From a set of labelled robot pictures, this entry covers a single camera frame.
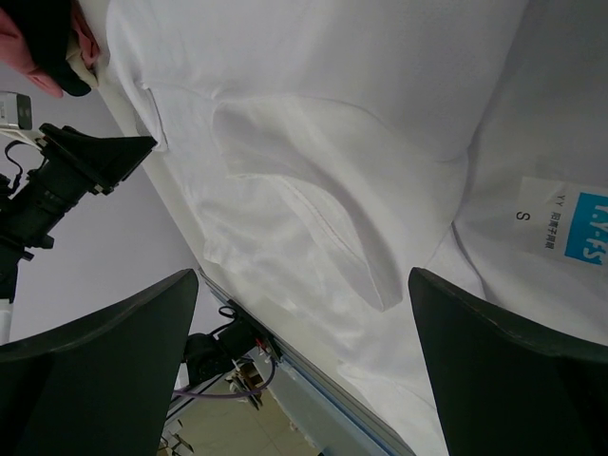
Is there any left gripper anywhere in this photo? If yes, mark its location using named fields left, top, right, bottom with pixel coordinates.
left=1, top=123, right=157, bottom=250

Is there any pink folded shirt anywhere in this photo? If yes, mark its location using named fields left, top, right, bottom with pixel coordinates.
left=1, top=1, right=64, bottom=98
left=70, top=1, right=101, bottom=69

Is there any top pink folded shirt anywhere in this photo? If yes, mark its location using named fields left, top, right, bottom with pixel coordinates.
left=1, top=1, right=64, bottom=98

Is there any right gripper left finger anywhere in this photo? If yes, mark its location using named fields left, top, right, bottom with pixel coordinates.
left=1, top=269, right=199, bottom=455

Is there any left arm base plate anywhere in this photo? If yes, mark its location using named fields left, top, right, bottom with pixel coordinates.
left=182, top=301, right=280, bottom=386

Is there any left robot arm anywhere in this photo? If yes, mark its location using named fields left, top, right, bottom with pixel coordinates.
left=1, top=123, right=157, bottom=344

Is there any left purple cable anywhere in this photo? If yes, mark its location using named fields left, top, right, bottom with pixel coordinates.
left=173, top=370, right=276, bottom=403

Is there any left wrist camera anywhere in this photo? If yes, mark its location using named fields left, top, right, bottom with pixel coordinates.
left=0, top=91, right=32, bottom=130

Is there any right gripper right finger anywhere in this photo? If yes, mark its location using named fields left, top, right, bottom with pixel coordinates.
left=408, top=268, right=607, bottom=455

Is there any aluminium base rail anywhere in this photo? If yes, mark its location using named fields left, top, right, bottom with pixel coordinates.
left=200, top=272, right=414, bottom=455

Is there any bottom pink folded shirt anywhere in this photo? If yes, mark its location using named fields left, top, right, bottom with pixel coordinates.
left=70, top=1, right=101, bottom=69

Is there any white t shirt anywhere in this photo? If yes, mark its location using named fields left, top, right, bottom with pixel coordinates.
left=83, top=1, right=607, bottom=455

